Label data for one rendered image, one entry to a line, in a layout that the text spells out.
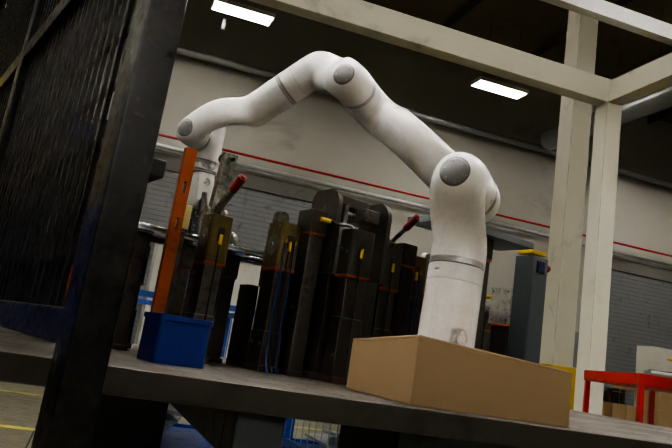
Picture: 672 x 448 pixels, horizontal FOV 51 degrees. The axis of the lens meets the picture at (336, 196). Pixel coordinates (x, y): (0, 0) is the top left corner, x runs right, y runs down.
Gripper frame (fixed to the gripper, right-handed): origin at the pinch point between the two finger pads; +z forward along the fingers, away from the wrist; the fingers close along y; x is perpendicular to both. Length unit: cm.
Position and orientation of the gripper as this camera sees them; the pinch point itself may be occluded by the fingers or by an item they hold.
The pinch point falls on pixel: (190, 229)
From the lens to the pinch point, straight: 191.5
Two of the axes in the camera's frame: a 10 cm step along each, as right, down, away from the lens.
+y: -5.7, 1.0, 8.2
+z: -1.5, 9.6, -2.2
